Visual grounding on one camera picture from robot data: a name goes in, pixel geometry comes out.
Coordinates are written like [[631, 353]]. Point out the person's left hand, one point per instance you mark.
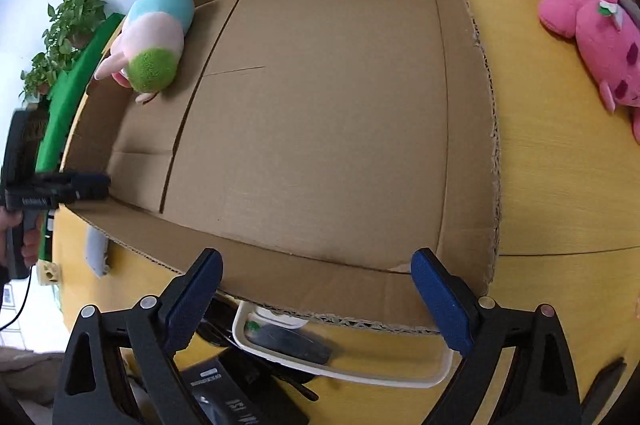
[[31, 238]]

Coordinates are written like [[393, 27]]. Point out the large cardboard box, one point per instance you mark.
[[317, 144]]

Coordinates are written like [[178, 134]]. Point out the white power strip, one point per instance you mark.
[[48, 273]]

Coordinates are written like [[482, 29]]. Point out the pastel caterpillar plush toy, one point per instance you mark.
[[145, 55]]

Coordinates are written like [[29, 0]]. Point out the black charger box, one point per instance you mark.
[[232, 389]]

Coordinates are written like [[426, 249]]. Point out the white clear phone case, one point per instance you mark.
[[348, 354]]

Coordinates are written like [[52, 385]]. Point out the green potted plant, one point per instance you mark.
[[71, 28]]

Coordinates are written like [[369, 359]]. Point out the green board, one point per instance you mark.
[[66, 94]]

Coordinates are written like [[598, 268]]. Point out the white small device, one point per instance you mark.
[[96, 251]]

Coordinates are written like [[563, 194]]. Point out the pink plush toy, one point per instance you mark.
[[607, 40]]

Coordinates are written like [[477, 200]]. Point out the black tablet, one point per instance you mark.
[[601, 390]]

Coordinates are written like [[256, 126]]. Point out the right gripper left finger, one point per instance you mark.
[[94, 388]]

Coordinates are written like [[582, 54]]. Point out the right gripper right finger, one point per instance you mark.
[[541, 385]]

